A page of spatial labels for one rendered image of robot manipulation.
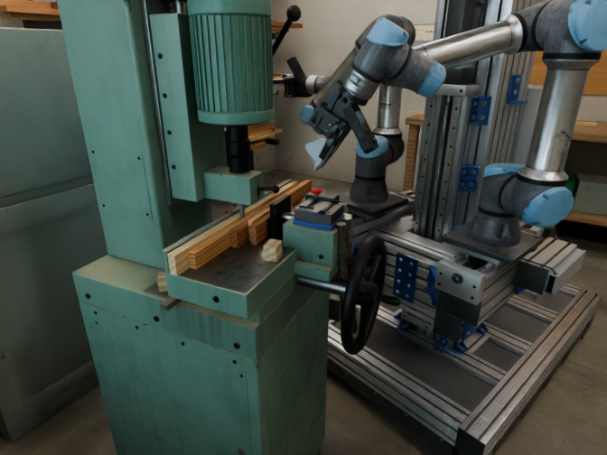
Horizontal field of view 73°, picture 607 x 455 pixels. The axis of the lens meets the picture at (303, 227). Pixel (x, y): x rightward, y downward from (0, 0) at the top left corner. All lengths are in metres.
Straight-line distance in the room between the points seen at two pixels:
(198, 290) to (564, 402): 1.68
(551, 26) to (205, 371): 1.14
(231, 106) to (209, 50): 0.12
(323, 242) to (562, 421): 1.39
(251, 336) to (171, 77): 0.60
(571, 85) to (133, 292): 1.14
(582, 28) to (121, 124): 1.04
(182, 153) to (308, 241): 0.37
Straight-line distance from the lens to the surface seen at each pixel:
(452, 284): 1.30
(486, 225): 1.34
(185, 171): 1.06
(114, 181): 1.18
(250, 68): 0.93
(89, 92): 1.17
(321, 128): 0.98
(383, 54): 0.92
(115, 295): 1.18
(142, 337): 1.18
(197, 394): 1.17
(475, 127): 1.52
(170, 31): 1.02
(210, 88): 0.95
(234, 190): 1.03
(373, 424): 1.82
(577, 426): 2.09
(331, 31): 4.57
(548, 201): 1.19
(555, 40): 1.17
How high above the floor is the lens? 1.35
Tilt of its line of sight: 23 degrees down
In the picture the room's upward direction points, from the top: straight up
